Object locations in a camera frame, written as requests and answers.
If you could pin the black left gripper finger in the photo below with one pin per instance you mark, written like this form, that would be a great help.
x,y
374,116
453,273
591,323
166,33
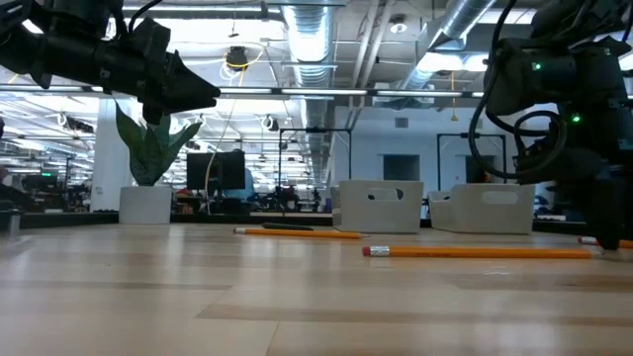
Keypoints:
x,y
190,105
185,81

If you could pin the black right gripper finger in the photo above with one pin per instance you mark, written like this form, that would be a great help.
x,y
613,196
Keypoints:
x,y
601,222
614,222

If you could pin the yellow pencil with eraser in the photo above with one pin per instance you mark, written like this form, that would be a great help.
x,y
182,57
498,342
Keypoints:
x,y
297,233
470,252
627,243

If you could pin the grey plastic bin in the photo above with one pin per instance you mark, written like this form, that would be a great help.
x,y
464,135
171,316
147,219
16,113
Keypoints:
x,y
356,217
475,220

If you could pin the black pen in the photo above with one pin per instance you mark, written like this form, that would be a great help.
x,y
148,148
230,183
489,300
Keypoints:
x,y
287,227

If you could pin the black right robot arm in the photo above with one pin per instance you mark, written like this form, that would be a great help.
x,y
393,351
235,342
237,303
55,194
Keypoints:
x,y
569,74

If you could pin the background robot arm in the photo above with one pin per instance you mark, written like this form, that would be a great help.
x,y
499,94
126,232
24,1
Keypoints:
x,y
287,198

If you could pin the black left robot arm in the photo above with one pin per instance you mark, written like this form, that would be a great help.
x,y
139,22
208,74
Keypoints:
x,y
49,49

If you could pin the green snake plant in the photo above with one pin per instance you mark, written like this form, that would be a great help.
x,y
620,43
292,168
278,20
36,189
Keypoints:
x,y
148,158

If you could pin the black background monitor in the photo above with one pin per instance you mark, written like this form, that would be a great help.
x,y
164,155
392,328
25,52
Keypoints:
x,y
198,173

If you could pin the small black ceiling reel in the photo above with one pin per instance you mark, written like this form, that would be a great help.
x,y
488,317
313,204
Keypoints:
x,y
270,123

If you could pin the person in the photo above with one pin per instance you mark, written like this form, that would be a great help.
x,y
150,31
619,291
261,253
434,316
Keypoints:
x,y
249,185

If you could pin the bright ceiling light panel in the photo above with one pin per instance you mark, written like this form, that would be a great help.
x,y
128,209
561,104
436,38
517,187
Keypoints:
x,y
445,63

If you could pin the ceiling dome sensor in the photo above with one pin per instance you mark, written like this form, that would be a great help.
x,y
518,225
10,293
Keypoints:
x,y
398,27

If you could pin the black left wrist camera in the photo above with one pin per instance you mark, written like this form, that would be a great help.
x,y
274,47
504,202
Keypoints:
x,y
148,37

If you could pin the black metal frame stand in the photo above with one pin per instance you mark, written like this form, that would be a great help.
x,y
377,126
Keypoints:
x,y
470,134

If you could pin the wide ribbed silver duct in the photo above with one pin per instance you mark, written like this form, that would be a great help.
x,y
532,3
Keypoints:
x,y
309,39

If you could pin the black table frame rail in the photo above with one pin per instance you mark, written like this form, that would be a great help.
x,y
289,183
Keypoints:
x,y
297,220

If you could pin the grey wall vent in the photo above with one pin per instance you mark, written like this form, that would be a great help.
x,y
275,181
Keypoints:
x,y
401,122

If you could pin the grey metal post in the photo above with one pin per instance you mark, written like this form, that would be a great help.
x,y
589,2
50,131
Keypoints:
x,y
14,222

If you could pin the narrow silver ceiling duct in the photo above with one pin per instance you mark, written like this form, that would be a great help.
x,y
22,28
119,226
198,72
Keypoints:
x,y
465,15

